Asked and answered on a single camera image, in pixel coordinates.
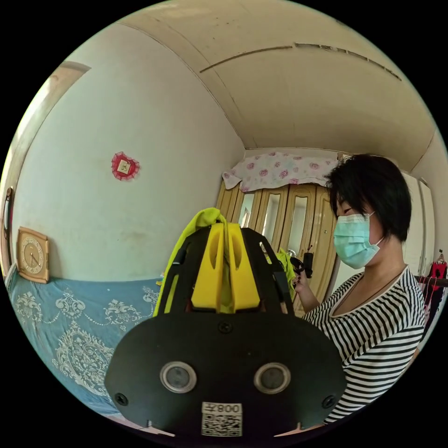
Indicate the person's body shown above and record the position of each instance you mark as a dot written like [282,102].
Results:
[378,315]

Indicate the person's right hand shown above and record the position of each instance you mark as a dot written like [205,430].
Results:
[301,281]

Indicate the bed with blue printed sheet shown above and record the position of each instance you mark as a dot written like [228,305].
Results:
[70,325]

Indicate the person's right forearm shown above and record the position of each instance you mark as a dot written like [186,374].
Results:
[311,299]

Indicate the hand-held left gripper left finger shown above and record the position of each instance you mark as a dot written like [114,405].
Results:
[208,273]

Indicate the red heart wall ornament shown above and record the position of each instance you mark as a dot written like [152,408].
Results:
[125,166]

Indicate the green short sleeve shirt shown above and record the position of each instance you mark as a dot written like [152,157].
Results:
[201,218]

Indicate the wooden cupboard with floral cloth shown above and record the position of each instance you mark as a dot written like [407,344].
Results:
[301,224]

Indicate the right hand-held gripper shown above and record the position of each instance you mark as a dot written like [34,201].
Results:
[297,264]

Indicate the wooden wall clock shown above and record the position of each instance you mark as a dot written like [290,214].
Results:
[32,254]

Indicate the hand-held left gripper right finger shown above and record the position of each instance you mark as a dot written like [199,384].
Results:
[243,280]

